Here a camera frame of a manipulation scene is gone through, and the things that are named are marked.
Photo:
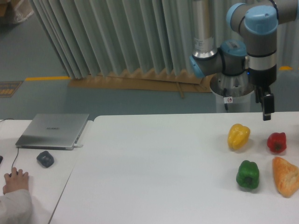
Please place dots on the green bell pepper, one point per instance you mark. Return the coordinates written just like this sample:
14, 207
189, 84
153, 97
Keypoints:
248, 175

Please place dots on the yellow bell pepper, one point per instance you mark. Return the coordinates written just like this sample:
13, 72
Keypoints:
238, 136

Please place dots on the pale green curtain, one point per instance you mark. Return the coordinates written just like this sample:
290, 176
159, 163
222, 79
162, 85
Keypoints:
103, 36

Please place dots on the orange bread piece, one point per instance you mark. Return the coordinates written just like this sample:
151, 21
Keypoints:
286, 176

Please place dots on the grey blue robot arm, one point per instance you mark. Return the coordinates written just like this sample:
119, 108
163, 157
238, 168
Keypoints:
256, 55

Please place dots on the red bell pepper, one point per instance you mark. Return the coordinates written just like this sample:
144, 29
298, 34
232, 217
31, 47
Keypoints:
276, 142

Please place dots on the silver closed laptop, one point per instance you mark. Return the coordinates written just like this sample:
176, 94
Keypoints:
53, 131

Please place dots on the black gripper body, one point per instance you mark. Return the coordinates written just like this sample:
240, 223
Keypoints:
263, 78

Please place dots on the person's hand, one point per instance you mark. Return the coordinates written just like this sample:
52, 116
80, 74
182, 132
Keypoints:
18, 181

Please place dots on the white sleeved forearm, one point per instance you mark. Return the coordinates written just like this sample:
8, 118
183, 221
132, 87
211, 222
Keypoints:
16, 207

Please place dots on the white USB plug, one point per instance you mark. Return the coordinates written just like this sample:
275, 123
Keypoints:
77, 146

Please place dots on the cardboard box with plastic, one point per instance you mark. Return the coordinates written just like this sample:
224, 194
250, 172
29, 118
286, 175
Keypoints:
14, 11

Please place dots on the brown cardboard sheet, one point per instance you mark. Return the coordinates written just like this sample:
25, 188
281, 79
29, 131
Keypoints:
182, 83

